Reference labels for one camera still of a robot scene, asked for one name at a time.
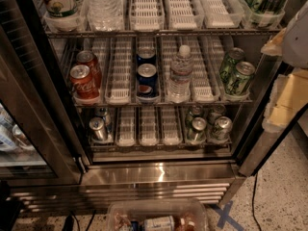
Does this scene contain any front green soda can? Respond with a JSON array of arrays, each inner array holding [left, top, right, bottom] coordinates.
[[225, 62, 255, 95]]

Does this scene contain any rear green soda can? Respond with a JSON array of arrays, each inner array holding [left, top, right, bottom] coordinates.
[[219, 47, 244, 84]]

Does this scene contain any red coca-cola can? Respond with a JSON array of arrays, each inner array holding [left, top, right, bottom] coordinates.
[[76, 50, 102, 88], [69, 64, 99, 99]]

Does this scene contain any black cable on floor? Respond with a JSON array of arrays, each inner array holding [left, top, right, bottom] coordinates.
[[251, 173, 264, 231]]

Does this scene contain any front blue Pepsi can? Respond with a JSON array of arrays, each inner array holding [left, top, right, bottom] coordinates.
[[137, 64, 158, 98]]

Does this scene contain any front silver can bottom shelf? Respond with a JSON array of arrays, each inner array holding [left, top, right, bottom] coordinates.
[[89, 117, 108, 141]]

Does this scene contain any rear green can bottom right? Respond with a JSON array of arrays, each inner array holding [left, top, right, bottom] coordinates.
[[207, 105, 226, 125]]

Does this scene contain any front red Coca-Cola can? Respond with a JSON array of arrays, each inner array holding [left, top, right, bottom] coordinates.
[[69, 64, 99, 99]]

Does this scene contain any large water bottle top shelf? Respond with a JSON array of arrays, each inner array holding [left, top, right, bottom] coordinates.
[[87, 0, 123, 31]]

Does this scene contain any clear plastic bin on floor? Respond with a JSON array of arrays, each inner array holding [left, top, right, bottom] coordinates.
[[106, 198, 208, 231]]

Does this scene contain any glass fridge door left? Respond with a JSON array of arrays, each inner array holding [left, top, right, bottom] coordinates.
[[0, 0, 83, 187]]

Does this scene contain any rear red Coca-Cola can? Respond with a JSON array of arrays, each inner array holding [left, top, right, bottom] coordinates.
[[76, 50, 102, 88]]

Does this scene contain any blue pepsi can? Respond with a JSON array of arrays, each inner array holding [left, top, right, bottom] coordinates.
[[137, 48, 156, 65], [137, 64, 158, 98]]

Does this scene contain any silver can shelf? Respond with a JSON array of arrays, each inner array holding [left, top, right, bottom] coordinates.
[[89, 117, 108, 141], [95, 108, 113, 134]]

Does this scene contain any rear blue Pepsi can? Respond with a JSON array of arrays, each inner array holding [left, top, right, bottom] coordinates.
[[137, 48, 156, 65]]

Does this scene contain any rear silver can bottom shelf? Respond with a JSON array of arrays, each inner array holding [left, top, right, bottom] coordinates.
[[95, 108, 113, 134]]

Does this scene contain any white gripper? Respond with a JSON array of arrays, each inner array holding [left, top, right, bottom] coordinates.
[[261, 1, 308, 133]]

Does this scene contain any green soda can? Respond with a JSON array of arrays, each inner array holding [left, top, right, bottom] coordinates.
[[219, 47, 244, 84], [225, 62, 255, 95]]

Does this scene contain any clear plastic water bottle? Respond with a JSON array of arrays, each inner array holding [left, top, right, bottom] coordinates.
[[167, 45, 193, 103]]

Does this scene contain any rear green can bottom left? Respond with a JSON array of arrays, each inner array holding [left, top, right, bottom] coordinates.
[[185, 105, 204, 126]]

